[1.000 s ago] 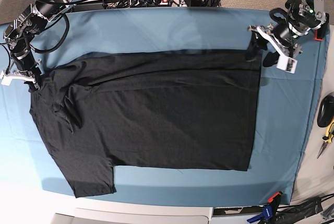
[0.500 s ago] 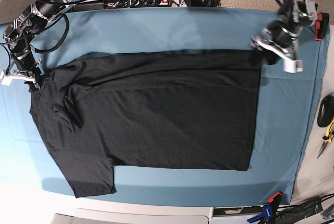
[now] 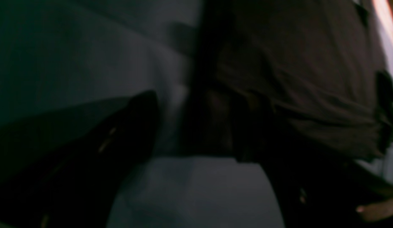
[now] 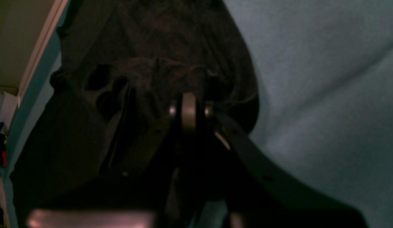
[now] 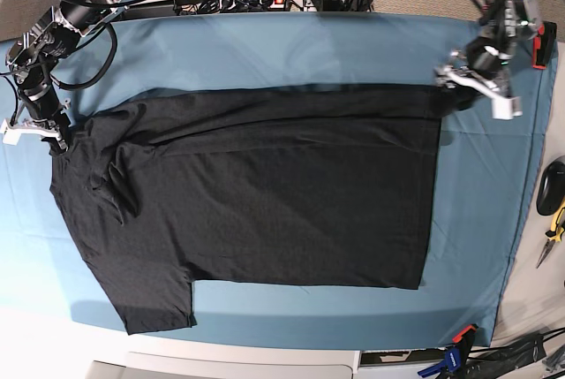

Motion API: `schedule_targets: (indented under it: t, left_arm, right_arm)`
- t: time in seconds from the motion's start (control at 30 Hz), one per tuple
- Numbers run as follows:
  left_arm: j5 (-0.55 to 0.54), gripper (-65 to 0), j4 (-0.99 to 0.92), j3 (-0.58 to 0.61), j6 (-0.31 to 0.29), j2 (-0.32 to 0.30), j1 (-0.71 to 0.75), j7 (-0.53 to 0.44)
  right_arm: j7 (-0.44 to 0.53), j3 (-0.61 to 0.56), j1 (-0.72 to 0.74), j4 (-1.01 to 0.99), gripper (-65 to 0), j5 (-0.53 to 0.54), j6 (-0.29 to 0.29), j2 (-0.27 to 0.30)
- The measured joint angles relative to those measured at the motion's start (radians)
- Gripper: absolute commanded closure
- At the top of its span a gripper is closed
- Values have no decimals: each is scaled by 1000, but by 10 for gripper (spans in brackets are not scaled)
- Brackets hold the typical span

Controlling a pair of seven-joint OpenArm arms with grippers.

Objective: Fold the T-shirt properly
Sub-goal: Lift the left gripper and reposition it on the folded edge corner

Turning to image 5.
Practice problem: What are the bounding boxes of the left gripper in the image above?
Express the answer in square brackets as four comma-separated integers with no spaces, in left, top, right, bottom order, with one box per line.
[435,38,515,117]

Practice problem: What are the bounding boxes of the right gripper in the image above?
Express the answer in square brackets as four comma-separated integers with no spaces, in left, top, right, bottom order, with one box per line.
[18,91,72,156]

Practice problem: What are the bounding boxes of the black T-shirt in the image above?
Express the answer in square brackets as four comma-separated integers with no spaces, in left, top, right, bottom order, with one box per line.
[50,85,460,334]

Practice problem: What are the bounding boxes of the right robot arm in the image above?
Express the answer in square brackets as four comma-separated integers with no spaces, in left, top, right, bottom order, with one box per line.
[1,0,147,153]

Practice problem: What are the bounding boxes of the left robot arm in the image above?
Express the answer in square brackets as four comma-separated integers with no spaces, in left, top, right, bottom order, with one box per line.
[435,0,543,120]

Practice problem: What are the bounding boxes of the blue table cloth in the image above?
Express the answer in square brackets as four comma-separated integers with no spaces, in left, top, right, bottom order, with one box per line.
[1,13,564,350]

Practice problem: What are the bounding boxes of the orange black clamp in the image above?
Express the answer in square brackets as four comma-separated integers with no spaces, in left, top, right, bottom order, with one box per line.
[532,21,557,70]

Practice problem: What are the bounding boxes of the black computer mouse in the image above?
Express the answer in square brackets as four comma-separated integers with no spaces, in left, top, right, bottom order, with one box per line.
[536,158,564,216]

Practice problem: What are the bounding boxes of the white power strip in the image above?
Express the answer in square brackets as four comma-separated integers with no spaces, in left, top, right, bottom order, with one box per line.
[181,0,305,15]

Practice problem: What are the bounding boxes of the blue orange clamp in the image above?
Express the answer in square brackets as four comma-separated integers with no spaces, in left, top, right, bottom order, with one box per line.
[418,323,478,378]

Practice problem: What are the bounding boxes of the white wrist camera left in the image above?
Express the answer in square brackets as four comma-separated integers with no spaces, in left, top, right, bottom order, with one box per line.
[491,96,523,120]

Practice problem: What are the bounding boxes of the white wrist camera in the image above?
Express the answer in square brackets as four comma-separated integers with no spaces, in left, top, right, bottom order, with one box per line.
[1,118,20,146]
[491,96,523,120]

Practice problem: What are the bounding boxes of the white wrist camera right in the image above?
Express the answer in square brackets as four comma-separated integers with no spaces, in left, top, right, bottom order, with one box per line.
[1,118,20,146]

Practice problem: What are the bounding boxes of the yellow handled pliers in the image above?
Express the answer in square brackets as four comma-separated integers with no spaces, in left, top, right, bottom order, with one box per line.
[536,202,564,269]

